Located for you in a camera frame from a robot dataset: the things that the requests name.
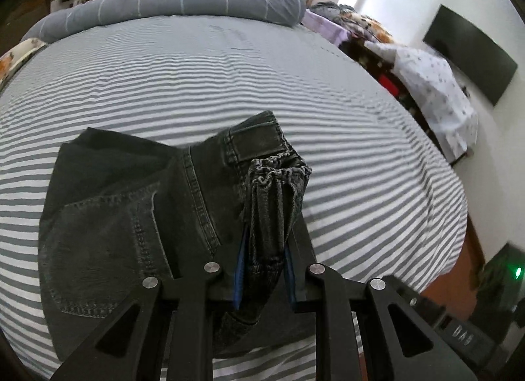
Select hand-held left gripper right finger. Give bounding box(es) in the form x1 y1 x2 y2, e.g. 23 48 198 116
286 226 479 381

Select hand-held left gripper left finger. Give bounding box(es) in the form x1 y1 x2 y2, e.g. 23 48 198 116
49 229 248 381

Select dark grey denim pants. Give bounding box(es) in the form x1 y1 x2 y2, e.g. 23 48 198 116
37 110 315 362

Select dark device with green light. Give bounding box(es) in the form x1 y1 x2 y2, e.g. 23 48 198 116
469 242 525 341

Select grey striped bed sheet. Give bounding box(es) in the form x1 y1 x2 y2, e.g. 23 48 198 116
0 15 471 381

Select white printed cloth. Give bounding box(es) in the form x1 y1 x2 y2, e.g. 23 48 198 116
364 39 479 165

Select pale purple cloth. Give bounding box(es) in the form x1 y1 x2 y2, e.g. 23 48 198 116
301 8 350 46

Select orange floral blanket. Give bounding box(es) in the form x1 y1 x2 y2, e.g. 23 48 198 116
311 1 395 44

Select grey striped bolster pillow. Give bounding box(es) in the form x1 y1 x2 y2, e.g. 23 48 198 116
18 0 308 44

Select floral pillow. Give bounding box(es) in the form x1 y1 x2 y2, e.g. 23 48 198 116
0 38 47 87

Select black wall television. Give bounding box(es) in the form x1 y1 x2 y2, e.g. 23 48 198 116
422 4 520 108

